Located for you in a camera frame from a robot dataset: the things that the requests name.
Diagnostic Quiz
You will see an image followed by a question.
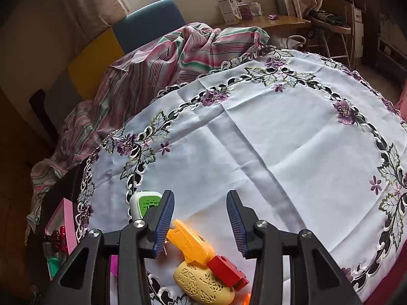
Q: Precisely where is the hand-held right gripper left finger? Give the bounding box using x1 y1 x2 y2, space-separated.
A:
41 190 175 305

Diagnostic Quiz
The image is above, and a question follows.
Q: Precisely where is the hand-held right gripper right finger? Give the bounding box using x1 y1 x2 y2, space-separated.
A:
226 190 363 305

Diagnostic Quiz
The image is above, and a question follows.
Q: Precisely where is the orange plastic punch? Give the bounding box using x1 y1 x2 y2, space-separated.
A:
166 219 217 265

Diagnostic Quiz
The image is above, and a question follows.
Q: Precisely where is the white and green plug-in device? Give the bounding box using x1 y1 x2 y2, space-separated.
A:
129 191 163 221

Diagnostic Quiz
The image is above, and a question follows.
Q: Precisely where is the red and orange punch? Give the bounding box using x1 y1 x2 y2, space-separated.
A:
207 255 252 305

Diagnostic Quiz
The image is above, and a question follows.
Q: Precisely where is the yellow oval perforated case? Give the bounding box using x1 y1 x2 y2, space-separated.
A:
173 261 236 304

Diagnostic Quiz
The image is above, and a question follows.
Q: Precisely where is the pink shallow cardboard box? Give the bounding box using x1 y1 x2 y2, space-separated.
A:
43 198 78 280

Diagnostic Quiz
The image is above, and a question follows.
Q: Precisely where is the brown hair clip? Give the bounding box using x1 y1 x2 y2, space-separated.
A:
45 230 62 251

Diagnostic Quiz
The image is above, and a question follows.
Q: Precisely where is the green plastic punch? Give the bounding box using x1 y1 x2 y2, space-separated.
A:
48 256 64 280

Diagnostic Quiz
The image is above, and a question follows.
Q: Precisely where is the white embroidered floral tablecloth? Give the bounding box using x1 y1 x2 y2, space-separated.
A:
75 47 407 305

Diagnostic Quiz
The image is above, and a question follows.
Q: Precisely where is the wooden wardrobe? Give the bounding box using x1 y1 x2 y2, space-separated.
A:
0 86 48 305

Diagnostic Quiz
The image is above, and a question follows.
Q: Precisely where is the pink striped blanket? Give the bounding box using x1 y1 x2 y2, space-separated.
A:
25 22 271 236

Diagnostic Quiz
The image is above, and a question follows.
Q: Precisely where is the grey yellow blue headboard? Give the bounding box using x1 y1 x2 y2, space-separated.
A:
43 0 188 134

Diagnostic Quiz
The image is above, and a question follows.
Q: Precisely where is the wooden desk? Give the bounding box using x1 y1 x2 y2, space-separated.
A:
219 14 312 31

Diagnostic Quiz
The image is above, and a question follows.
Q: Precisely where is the white carton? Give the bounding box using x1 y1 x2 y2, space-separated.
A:
214 0 242 25

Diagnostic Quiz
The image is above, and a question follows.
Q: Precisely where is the wooden chair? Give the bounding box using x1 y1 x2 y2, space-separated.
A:
307 9 353 70

